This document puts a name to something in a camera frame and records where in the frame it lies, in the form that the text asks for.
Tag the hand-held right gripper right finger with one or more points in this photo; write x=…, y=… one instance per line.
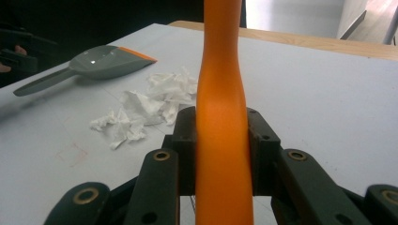
x=261, y=140

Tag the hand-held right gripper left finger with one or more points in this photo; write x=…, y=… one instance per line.
x=183, y=140

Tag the pile of white paper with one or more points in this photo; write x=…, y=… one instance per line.
x=140, y=106

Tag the orange brush with grey bristles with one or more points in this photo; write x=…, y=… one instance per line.
x=222, y=93

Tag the grey dustpan with orange edge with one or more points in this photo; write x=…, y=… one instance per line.
x=100, y=62

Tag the white table cover board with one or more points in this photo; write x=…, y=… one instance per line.
x=313, y=109

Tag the black curtain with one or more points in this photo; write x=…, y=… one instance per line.
x=94, y=18

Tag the wooden table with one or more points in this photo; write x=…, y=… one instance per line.
x=313, y=42

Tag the white desk frame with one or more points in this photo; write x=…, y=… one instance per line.
x=392, y=28

